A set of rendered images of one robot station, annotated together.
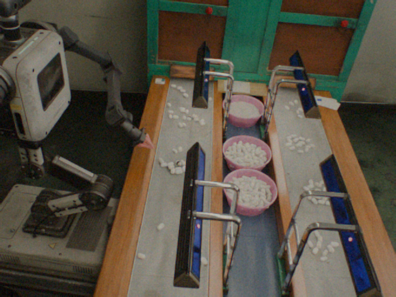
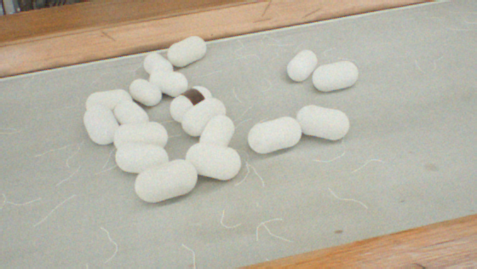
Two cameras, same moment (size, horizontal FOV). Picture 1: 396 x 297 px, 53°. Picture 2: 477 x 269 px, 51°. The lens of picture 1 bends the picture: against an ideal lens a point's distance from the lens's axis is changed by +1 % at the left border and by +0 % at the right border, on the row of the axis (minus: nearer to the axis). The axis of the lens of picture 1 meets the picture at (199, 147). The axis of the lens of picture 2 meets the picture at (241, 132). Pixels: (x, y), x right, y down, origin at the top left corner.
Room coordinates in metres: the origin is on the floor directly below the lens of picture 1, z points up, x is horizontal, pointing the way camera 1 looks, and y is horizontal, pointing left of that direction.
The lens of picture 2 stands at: (1.53, -0.23, 0.94)
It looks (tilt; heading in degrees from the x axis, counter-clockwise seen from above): 34 degrees down; 85
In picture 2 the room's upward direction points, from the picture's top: 7 degrees counter-clockwise
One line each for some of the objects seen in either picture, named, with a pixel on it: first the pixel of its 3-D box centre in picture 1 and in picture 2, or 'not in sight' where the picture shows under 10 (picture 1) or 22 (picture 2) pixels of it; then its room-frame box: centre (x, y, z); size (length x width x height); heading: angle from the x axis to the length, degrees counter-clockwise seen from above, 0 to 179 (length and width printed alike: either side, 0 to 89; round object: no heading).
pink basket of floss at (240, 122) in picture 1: (242, 112); not in sight; (2.10, -0.25, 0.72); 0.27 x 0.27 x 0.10
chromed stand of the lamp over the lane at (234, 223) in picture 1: (210, 237); not in sight; (0.96, -0.08, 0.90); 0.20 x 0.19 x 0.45; 1
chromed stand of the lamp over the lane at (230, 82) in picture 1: (213, 101); not in sight; (1.93, -0.05, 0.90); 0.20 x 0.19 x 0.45; 1
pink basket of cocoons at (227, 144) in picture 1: (246, 157); not in sight; (1.66, -0.26, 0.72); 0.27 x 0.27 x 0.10
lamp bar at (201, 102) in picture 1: (202, 71); not in sight; (1.93, 0.03, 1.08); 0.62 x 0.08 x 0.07; 1
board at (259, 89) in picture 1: (241, 88); not in sight; (2.32, -0.25, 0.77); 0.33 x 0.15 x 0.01; 91
